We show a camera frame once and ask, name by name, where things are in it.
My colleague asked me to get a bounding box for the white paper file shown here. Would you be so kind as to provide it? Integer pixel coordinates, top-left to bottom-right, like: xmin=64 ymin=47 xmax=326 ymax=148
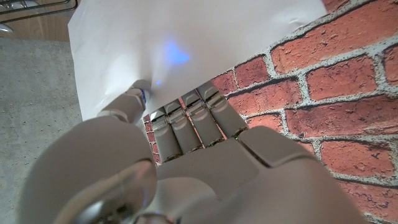
xmin=67 ymin=0 xmax=329 ymax=122

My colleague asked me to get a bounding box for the black wire file holder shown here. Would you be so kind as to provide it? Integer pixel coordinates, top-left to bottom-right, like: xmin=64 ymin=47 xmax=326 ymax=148
xmin=0 ymin=0 xmax=78 ymax=24

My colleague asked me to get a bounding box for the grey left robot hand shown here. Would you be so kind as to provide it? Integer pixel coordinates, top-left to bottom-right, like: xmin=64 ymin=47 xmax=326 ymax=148
xmin=17 ymin=79 xmax=371 ymax=224

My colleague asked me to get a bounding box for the red brick printed backdrop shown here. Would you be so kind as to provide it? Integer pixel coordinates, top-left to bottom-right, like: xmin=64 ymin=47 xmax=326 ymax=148
xmin=142 ymin=0 xmax=398 ymax=224

